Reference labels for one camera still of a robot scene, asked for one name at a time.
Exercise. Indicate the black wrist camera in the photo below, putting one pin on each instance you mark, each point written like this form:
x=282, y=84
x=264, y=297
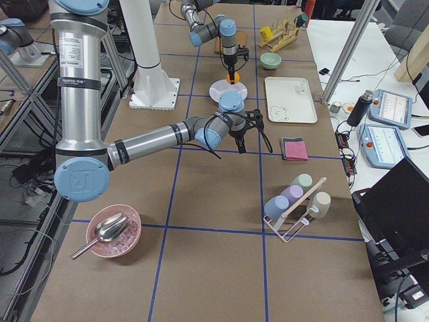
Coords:
x=254, y=119
x=242, y=52

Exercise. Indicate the metal scoop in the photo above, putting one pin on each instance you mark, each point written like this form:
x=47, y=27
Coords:
x=105, y=231

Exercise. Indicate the beige cup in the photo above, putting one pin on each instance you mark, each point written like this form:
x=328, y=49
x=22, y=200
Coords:
x=319, y=205

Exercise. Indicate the dark green mug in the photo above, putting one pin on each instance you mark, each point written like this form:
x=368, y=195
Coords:
x=300, y=20

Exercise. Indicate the wooden mug rack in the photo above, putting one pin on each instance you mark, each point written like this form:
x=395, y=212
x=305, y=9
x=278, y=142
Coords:
x=284, y=33

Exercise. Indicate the purple cup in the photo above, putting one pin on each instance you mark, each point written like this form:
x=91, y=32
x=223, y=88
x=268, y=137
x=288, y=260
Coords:
x=293, y=193

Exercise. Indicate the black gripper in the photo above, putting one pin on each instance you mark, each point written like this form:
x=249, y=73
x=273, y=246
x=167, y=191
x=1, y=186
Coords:
x=230, y=60
x=238, y=133

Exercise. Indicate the orange fruit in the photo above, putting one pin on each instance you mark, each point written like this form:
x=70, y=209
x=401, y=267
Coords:
x=233, y=80

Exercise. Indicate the aluminium frame post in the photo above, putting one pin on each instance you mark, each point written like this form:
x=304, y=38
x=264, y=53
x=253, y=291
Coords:
x=360, y=24

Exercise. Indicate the black laptop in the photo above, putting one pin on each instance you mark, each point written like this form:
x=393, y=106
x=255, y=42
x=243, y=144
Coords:
x=395, y=209

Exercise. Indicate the black water bottle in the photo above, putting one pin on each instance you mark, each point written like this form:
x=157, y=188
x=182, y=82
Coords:
x=360, y=108

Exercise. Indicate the pink bowl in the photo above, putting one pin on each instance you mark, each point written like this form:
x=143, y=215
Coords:
x=125, y=242

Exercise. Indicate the green bowl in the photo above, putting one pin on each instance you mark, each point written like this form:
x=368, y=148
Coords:
x=270, y=60

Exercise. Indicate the white wire cup rack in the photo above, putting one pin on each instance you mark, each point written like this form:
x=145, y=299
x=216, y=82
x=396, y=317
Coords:
x=296, y=217

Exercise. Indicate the green cup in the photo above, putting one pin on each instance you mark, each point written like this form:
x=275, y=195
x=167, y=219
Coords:
x=303, y=180

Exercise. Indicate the cream bear tray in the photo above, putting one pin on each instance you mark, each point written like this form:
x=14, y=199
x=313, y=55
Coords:
x=289, y=100

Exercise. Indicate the pink and grey folded cloth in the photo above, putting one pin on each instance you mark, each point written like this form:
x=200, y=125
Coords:
x=293, y=149

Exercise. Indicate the yellow mug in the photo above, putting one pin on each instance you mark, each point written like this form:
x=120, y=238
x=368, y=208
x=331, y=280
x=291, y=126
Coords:
x=266, y=33

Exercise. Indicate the white round plate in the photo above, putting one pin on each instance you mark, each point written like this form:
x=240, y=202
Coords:
x=221, y=86

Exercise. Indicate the small metal cup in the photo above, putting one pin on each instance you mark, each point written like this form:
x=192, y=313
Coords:
x=335, y=107

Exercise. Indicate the blue teach pendant far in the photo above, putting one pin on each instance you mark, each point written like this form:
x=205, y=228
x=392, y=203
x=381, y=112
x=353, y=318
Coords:
x=391, y=109

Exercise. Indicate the blue cup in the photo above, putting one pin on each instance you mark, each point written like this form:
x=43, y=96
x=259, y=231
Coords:
x=276, y=206

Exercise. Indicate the blue teach pendant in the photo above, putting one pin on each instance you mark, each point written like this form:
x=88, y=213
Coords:
x=391, y=109
x=383, y=145

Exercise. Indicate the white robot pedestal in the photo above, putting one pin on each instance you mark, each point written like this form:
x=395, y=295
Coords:
x=153, y=88

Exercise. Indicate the fried egg coaster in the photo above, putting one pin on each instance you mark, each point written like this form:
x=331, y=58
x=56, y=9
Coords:
x=347, y=108

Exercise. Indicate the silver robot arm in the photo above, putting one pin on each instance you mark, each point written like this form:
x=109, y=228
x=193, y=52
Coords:
x=220, y=27
x=84, y=161

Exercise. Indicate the blue teach pendant near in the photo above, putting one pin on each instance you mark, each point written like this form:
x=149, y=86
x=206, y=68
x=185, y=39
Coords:
x=383, y=145

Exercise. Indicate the small black device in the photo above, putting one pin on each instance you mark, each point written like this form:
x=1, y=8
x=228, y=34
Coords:
x=324, y=71

